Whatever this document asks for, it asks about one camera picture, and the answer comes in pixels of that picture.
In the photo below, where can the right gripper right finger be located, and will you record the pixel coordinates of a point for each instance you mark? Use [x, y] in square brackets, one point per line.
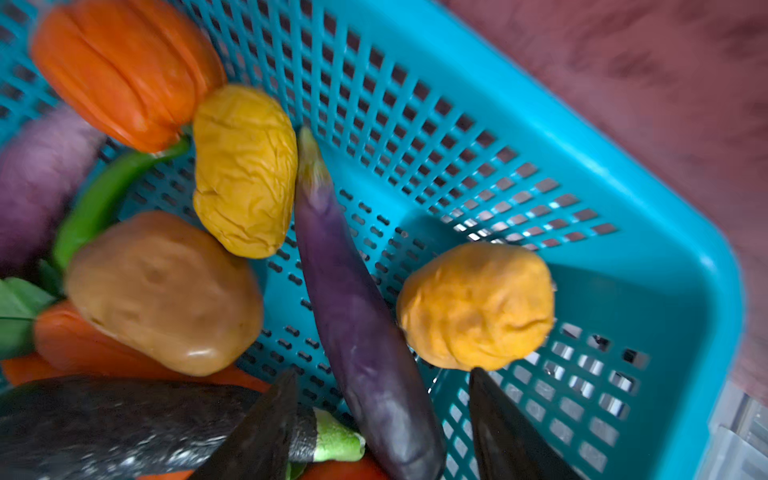
[507, 446]

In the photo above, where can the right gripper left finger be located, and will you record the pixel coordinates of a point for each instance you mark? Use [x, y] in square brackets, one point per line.
[258, 447]

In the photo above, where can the purple eggplant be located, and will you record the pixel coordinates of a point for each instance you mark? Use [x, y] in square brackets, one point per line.
[367, 352]

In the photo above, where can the yellow potato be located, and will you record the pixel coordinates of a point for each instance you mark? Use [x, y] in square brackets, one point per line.
[478, 305]

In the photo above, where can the brown kiwi potato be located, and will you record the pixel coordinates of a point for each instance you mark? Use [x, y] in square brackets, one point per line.
[169, 290]

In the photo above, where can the yellow bell pepper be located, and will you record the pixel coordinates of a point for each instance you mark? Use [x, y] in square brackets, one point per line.
[245, 170]

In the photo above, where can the green chili pepper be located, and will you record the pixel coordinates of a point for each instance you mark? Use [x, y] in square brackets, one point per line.
[98, 207]

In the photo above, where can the light purple yam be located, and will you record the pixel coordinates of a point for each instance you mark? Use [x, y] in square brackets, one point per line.
[42, 169]

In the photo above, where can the orange bell pepper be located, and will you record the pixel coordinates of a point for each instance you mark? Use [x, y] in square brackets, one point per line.
[135, 70]

